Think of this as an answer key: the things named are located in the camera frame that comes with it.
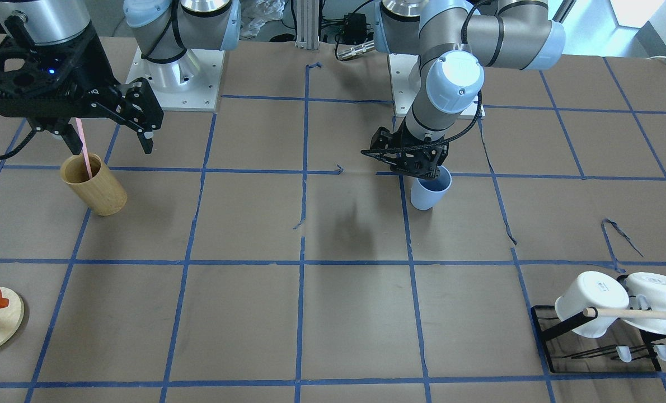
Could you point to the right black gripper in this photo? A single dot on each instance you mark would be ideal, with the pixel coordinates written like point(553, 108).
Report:
point(88, 62)

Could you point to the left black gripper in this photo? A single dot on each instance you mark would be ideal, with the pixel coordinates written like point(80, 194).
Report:
point(427, 158)

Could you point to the pink chopstick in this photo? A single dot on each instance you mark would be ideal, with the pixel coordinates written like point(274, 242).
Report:
point(85, 152)

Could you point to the light blue plastic cup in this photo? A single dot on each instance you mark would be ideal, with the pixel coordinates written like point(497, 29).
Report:
point(425, 194)

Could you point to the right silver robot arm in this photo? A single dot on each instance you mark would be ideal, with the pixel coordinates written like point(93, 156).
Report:
point(164, 30)

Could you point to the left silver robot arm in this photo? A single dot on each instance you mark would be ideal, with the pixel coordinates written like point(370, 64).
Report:
point(453, 46)

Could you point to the round wooden cup stand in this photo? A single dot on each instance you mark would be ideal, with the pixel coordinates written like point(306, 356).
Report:
point(12, 316)

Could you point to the bamboo cylinder holder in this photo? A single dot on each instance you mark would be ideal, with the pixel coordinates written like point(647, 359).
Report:
point(102, 192)

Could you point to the silver cylindrical connector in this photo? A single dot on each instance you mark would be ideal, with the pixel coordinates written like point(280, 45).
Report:
point(353, 51)

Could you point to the black power adapter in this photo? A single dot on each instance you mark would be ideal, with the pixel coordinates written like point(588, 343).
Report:
point(353, 29)

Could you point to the white mug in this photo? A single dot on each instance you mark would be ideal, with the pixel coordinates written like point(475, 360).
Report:
point(647, 291)
point(591, 289)

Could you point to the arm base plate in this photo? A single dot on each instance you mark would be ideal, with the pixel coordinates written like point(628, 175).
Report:
point(188, 84)
point(400, 84)

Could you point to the aluminium frame post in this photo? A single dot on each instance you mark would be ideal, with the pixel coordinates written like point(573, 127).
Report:
point(308, 16)

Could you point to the black wire mug rack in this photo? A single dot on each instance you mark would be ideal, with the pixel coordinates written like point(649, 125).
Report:
point(597, 340)

